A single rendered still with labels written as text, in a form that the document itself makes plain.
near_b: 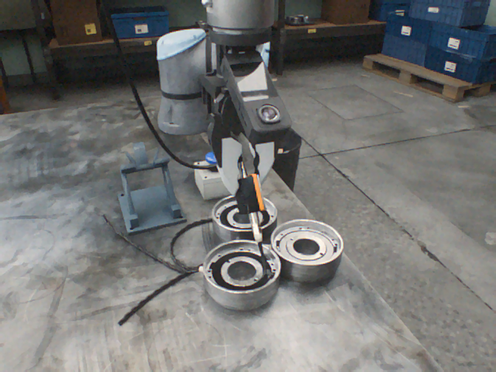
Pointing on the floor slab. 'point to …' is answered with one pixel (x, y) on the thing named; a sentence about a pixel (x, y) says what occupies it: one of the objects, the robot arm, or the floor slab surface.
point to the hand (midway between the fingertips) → (247, 187)
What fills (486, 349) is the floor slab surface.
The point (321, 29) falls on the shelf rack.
